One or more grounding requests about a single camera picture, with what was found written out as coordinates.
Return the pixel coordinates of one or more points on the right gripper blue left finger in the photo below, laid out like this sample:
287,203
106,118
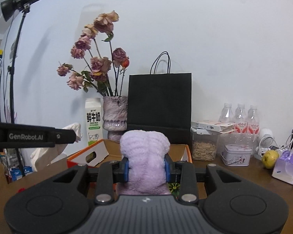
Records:
124,170

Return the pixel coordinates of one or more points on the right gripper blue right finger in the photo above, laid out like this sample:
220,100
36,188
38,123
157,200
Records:
168,165

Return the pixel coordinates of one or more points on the purple fluffy sock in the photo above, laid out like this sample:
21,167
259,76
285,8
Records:
145,152

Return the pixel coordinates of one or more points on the red orange cardboard box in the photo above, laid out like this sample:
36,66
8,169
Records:
176,152

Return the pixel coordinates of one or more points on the clear jar of seeds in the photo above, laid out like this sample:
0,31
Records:
204,144

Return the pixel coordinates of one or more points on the white green milk carton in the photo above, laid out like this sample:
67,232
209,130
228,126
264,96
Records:
94,124

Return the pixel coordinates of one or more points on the purple textured glass vase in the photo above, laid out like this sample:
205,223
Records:
115,117

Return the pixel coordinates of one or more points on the black paper shopping bag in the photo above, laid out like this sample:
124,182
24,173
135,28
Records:
161,101

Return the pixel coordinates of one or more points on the flat white printed box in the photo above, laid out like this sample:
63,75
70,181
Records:
214,126

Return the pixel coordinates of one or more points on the small lilac tin box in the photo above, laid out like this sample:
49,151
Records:
236,155

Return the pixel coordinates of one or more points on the left clear water bottle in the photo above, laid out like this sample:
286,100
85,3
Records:
227,115

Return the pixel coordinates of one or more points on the clear water bottle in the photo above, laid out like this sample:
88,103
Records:
253,120
240,119
227,115

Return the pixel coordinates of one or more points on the middle clear water bottle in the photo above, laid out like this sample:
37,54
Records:
240,119

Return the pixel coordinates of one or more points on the dried pink rose bouquet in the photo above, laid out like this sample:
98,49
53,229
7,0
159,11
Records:
105,74

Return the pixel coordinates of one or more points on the right clear water bottle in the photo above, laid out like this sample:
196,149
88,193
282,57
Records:
253,120

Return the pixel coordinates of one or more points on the small white desk fan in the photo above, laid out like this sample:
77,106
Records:
265,140

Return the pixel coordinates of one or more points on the yellow green apple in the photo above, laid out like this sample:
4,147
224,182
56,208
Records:
269,159

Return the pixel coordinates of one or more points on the lilac gift box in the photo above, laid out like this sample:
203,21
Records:
283,169

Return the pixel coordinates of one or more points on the black studio light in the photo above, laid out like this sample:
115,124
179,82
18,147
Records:
8,7

